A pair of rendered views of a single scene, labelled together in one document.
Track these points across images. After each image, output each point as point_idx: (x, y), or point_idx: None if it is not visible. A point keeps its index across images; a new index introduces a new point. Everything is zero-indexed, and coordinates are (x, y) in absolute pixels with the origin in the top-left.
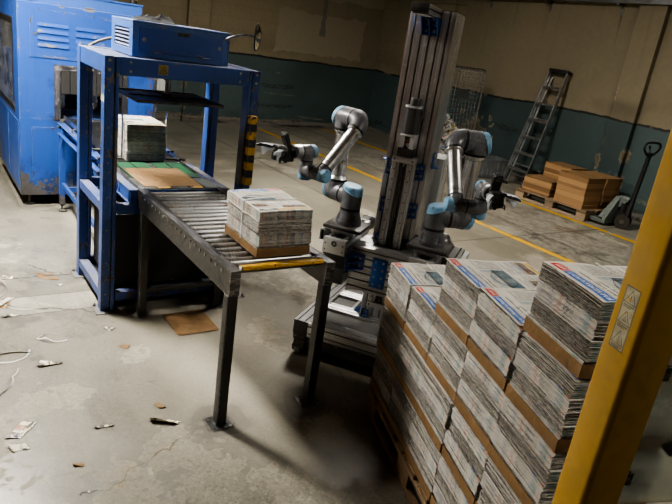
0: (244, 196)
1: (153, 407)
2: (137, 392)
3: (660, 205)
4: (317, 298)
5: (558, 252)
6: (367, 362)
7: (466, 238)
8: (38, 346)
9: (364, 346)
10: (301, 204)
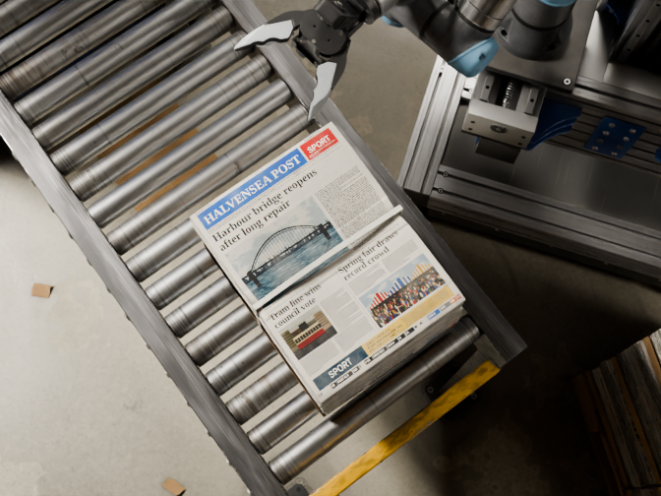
0: (250, 266)
1: (162, 494)
2: (118, 453)
3: None
4: (476, 362)
5: None
6: (570, 256)
7: None
8: None
9: (566, 243)
10: (424, 264)
